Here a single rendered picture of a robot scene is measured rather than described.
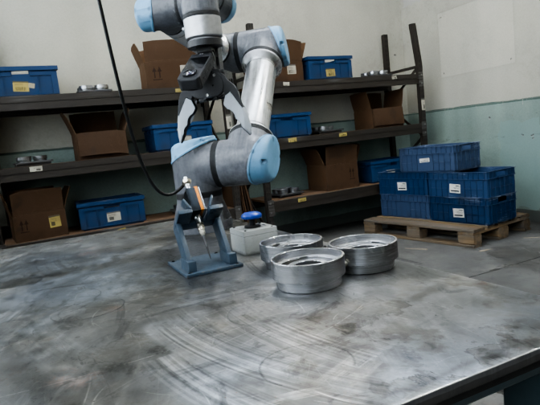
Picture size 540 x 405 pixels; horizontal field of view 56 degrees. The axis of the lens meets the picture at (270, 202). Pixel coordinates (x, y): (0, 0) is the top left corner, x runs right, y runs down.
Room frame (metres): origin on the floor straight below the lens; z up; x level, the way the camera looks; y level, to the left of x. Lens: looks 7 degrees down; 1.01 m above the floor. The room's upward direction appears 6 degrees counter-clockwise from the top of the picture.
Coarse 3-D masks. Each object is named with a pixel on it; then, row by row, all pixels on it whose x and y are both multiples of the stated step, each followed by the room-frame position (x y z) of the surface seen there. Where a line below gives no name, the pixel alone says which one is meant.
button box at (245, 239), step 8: (248, 224) 0.99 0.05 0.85; (256, 224) 0.98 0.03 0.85; (264, 224) 0.99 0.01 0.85; (232, 232) 0.99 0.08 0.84; (240, 232) 0.95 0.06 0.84; (248, 232) 0.94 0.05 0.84; (256, 232) 0.95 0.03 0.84; (264, 232) 0.95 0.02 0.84; (272, 232) 0.96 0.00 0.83; (232, 240) 0.99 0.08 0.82; (240, 240) 0.95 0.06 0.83; (248, 240) 0.94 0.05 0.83; (256, 240) 0.95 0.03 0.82; (232, 248) 1.00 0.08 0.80; (240, 248) 0.96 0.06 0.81; (248, 248) 0.94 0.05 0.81; (256, 248) 0.95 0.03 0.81
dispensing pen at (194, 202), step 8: (184, 184) 0.93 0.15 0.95; (184, 192) 0.91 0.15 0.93; (192, 192) 0.90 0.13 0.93; (192, 200) 0.89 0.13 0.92; (192, 208) 0.88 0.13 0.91; (200, 208) 0.89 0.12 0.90; (192, 216) 0.89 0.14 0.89; (200, 216) 0.89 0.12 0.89; (200, 224) 0.88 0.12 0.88; (200, 232) 0.88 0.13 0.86; (208, 248) 0.86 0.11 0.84
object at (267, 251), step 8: (264, 240) 0.86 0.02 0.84; (272, 240) 0.88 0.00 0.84; (280, 240) 0.88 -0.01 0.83; (288, 240) 0.89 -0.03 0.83; (296, 240) 0.88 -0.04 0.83; (304, 240) 0.88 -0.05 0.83; (312, 240) 0.87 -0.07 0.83; (320, 240) 0.81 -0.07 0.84; (264, 248) 0.81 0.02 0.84; (272, 248) 0.79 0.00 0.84; (280, 248) 0.79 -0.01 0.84; (288, 248) 0.78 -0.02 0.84; (296, 248) 0.78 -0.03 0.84; (264, 256) 0.81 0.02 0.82
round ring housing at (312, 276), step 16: (272, 256) 0.73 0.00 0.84; (288, 256) 0.75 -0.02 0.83; (304, 256) 0.76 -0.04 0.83; (320, 256) 0.75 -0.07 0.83; (336, 256) 0.73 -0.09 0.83; (272, 272) 0.70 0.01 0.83; (288, 272) 0.67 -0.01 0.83; (304, 272) 0.66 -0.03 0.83; (320, 272) 0.66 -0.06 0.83; (336, 272) 0.67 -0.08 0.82; (288, 288) 0.68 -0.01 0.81; (304, 288) 0.67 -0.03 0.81; (320, 288) 0.67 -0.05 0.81
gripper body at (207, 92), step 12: (192, 48) 1.07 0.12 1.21; (204, 48) 1.06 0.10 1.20; (216, 48) 1.09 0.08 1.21; (216, 60) 1.09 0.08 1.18; (216, 72) 1.04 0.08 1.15; (228, 72) 1.09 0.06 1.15; (204, 84) 1.04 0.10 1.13; (216, 84) 1.04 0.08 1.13; (204, 96) 1.04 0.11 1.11; (216, 96) 1.04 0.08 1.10
